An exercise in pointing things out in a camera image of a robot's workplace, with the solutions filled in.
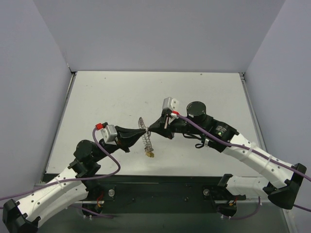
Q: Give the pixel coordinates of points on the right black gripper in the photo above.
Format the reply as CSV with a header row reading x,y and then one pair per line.
x,y
167,126

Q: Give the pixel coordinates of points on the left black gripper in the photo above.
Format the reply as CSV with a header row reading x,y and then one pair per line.
x,y
122,139

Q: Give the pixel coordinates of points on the metal band with key rings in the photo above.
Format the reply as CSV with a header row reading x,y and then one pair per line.
x,y
146,137

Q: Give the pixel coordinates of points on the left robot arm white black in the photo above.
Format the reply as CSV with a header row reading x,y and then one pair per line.
x,y
76,182

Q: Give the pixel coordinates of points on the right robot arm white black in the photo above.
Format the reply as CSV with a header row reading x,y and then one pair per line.
x,y
222,137

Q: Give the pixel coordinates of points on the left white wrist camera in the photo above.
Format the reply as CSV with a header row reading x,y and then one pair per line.
x,y
108,132

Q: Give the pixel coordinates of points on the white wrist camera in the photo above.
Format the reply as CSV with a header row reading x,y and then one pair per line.
x,y
108,132
170,108

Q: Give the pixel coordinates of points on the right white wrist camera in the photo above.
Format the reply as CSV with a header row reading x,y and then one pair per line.
x,y
170,108

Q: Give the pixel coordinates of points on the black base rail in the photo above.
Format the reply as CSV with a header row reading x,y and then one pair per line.
x,y
137,194

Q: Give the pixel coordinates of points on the aluminium table frame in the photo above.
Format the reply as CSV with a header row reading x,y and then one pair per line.
x,y
252,116

